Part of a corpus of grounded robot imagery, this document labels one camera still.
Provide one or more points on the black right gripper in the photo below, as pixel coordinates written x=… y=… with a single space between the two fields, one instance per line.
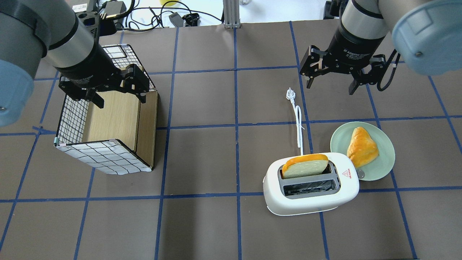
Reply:
x=353 y=48

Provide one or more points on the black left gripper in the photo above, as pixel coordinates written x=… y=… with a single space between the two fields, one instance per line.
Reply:
x=87 y=69

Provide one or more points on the white two-slot toaster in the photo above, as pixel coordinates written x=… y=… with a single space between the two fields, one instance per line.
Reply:
x=335 y=185

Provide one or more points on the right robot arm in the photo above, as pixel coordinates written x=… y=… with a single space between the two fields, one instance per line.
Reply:
x=373 y=35

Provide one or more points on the toast slice in toaster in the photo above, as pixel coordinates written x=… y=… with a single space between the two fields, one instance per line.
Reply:
x=304 y=165

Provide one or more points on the wooden box with grid cloth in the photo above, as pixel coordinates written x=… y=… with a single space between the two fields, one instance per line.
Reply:
x=117 y=139

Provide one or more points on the golden bread roll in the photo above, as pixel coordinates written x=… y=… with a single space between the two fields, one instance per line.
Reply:
x=362 y=149

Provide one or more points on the light green plate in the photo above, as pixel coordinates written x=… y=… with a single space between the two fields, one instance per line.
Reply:
x=378 y=168

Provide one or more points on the aluminium frame post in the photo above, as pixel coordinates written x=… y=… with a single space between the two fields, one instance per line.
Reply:
x=231 y=14

